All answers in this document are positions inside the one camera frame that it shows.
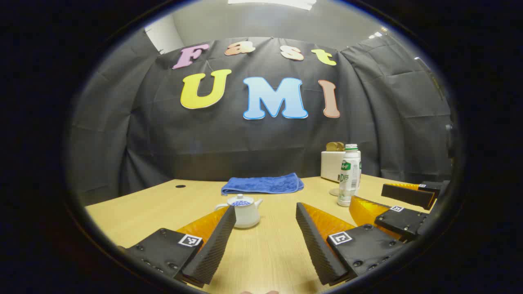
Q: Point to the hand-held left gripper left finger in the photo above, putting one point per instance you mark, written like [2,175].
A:
[216,249]

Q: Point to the white green water bottle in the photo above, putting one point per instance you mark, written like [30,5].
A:
[349,175]

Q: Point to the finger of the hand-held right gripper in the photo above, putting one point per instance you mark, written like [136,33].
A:
[408,196]
[400,222]

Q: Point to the brown bread slice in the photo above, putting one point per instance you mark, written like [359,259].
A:
[331,146]
[340,146]

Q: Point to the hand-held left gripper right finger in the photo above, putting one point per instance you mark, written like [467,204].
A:
[316,245]

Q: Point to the blue towel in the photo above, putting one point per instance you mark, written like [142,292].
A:
[261,184]

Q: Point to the ceiling light panel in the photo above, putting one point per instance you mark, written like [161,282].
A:
[273,3]

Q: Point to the round brown coaster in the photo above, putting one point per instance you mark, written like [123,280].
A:
[333,192]

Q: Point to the white toaster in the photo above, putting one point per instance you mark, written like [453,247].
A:
[331,165]

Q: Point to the small ceiling light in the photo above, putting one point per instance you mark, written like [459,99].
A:
[376,34]

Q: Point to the black backdrop cloth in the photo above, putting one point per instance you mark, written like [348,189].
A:
[245,147]

